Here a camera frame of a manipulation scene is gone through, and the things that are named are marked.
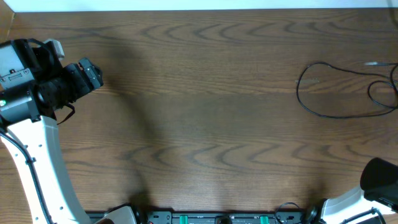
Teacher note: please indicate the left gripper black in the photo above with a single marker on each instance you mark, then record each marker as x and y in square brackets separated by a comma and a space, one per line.
[91, 73]

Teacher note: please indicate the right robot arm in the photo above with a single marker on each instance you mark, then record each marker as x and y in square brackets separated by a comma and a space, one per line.
[370, 201]

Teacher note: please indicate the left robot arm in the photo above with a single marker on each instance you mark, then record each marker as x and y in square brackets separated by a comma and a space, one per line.
[29, 130]

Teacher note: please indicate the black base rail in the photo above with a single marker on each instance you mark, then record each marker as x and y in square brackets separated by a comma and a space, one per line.
[167, 217]

